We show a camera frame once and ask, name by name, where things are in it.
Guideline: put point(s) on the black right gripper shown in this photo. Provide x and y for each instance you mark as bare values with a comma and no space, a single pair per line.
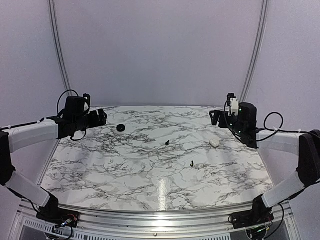
217,114

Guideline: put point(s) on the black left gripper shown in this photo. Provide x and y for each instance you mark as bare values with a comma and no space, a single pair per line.
102,120

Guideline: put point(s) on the white earbud charging case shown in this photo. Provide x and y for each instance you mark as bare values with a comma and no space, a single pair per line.
214,143

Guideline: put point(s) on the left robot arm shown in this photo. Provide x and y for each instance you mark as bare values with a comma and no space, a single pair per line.
14,138

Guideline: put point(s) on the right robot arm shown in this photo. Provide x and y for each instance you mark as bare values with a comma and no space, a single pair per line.
240,118

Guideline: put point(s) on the black round charging case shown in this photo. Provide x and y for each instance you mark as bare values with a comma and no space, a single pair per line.
121,128

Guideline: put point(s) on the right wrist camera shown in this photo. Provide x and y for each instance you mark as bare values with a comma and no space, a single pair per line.
233,105

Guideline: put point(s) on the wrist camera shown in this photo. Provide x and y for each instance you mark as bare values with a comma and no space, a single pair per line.
233,105
78,105

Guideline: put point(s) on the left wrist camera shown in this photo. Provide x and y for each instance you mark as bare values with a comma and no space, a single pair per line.
78,105

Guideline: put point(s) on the right corner aluminium post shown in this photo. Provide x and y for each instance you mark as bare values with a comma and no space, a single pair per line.
262,23

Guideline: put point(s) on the corner aluminium post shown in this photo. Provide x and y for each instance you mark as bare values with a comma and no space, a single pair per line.
53,17
262,23

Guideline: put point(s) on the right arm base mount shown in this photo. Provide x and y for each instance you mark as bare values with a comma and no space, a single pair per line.
249,218

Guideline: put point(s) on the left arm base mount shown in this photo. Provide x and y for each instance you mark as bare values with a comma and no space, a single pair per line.
62,217

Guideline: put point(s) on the left corner aluminium post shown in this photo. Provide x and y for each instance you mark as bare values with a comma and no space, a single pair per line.
53,17

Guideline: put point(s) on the aluminium front rail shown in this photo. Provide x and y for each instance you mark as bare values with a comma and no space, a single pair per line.
192,224

